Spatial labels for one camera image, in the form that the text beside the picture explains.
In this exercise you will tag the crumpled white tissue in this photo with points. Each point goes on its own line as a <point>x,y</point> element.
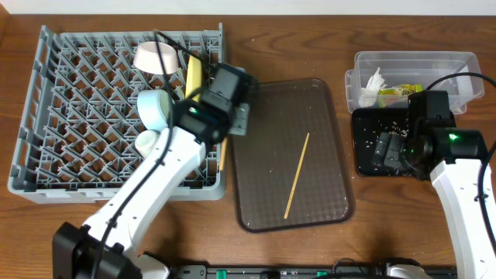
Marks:
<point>369,94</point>

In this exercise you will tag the yellow plate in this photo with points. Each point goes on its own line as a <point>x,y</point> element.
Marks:
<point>194,76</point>

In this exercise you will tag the clear plastic waste bin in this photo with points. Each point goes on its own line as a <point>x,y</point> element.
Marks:
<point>404,67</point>

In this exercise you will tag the pink bowl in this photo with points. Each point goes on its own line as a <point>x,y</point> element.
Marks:
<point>152,57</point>

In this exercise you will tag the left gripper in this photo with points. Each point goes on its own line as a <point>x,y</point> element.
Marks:
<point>240,118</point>

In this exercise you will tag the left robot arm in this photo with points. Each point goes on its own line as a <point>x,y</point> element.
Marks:
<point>106,246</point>

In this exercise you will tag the white cup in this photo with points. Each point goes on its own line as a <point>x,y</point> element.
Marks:
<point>145,142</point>

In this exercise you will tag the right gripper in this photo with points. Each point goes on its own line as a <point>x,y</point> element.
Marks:
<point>401,151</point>

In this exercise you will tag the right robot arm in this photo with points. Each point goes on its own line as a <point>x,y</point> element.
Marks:
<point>456,162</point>

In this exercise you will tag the wooden chopstick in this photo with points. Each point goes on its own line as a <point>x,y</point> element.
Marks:
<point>296,177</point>
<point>222,160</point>

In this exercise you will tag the black tray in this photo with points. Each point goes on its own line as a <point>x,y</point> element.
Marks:
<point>372,128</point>

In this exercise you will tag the brown serving tray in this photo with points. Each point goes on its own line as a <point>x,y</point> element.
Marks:
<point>266,158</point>

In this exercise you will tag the yellow green snack wrapper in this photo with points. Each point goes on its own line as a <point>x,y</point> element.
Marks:
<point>399,93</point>

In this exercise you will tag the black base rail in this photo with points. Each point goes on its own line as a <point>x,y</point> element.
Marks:
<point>344,268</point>

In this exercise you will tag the grey plastic dishwasher rack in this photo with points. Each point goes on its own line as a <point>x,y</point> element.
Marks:
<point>80,121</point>

